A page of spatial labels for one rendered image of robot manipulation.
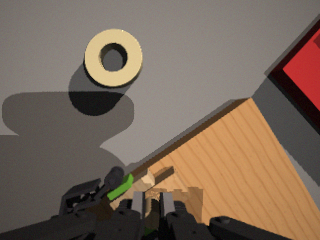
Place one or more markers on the cream ring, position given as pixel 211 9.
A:
pixel 98 48

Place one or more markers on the light brown wooden board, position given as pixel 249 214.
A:
pixel 233 165

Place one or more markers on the red rectangular tray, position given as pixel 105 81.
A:
pixel 306 70

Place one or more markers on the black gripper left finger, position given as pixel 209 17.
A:
pixel 127 223

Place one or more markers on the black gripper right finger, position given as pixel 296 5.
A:
pixel 175 223

